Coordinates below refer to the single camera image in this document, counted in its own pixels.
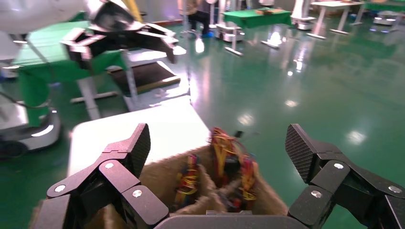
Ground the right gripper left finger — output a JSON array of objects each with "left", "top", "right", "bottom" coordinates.
[{"left": 33, "top": 123, "right": 170, "bottom": 229}]

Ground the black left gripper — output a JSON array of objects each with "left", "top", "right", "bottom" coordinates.
[{"left": 60, "top": 0, "right": 180, "bottom": 71}]

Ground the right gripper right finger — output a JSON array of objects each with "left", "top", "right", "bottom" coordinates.
[{"left": 285, "top": 123, "right": 405, "bottom": 229}]

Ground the grey power supply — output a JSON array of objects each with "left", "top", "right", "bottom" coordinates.
[{"left": 209, "top": 126, "right": 259, "bottom": 212}]

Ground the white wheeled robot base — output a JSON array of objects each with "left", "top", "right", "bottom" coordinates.
[{"left": 0, "top": 91, "right": 62, "bottom": 159}]

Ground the black flat platform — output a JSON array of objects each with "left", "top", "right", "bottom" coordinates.
[{"left": 107, "top": 61, "right": 181, "bottom": 96}]

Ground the brown cardboard divider box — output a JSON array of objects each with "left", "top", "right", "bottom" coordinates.
[{"left": 30, "top": 144, "right": 289, "bottom": 229}]

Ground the person in dark trousers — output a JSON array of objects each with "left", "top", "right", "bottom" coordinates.
[{"left": 178, "top": 0, "right": 213, "bottom": 39}]

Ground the green cloth covered table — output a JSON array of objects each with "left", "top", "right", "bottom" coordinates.
[{"left": 12, "top": 19, "right": 128, "bottom": 128}]

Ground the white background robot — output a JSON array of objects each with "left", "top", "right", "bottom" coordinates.
[
  {"left": 290, "top": 0, "right": 318, "bottom": 31},
  {"left": 216, "top": 0, "right": 246, "bottom": 44}
]

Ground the green table with brown box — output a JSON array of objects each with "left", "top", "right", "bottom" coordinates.
[{"left": 222, "top": 7, "right": 293, "bottom": 58}]

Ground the white bare background table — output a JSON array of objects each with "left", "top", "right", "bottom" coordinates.
[{"left": 306, "top": 0, "right": 365, "bottom": 41}]

